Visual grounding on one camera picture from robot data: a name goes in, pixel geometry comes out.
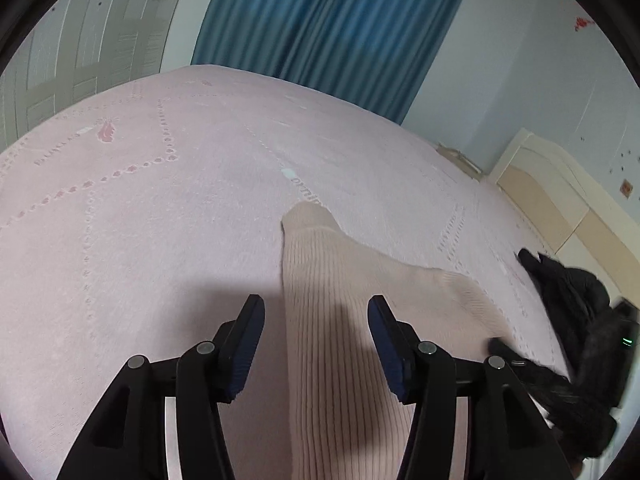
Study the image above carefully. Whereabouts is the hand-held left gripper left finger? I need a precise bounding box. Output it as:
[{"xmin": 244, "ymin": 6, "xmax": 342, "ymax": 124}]
[{"xmin": 57, "ymin": 295, "xmax": 265, "ymax": 480}]

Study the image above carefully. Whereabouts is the white wardrobe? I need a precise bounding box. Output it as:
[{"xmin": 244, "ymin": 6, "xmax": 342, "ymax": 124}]
[{"xmin": 0, "ymin": 0, "xmax": 196, "ymax": 136}]

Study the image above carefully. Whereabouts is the blue curtain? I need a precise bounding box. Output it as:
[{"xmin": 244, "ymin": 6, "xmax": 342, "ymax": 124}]
[{"xmin": 192, "ymin": 0, "xmax": 481, "ymax": 125}]

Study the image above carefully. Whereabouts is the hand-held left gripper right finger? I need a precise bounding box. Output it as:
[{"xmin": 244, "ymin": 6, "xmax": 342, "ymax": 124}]
[{"xmin": 367, "ymin": 296, "xmax": 573, "ymax": 480}]

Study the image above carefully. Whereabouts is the small bedside object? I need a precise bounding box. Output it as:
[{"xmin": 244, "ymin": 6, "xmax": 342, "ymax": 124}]
[{"xmin": 437, "ymin": 142, "xmax": 488, "ymax": 177}]

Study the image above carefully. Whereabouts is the black jacket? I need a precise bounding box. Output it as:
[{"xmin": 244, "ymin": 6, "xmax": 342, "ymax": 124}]
[{"xmin": 487, "ymin": 247, "xmax": 626, "ymax": 461}]

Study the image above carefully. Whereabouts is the cream wooden headboard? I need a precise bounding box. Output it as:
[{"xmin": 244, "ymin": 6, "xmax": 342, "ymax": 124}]
[{"xmin": 487, "ymin": 127, "xmax": 640, "ymax": 311}]

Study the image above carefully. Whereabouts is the pink ribbed knit garment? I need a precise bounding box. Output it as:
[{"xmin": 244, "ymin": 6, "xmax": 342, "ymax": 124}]
[{"xmin": 281, "ymin": 202, "xmax": 516, "ymax": 480}]

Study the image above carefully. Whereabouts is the bed with pink sheet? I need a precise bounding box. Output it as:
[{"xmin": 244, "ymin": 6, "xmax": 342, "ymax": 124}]
[{"xmin": 0, "ymin": 64, "xmax": 576, "ymax": 480}]

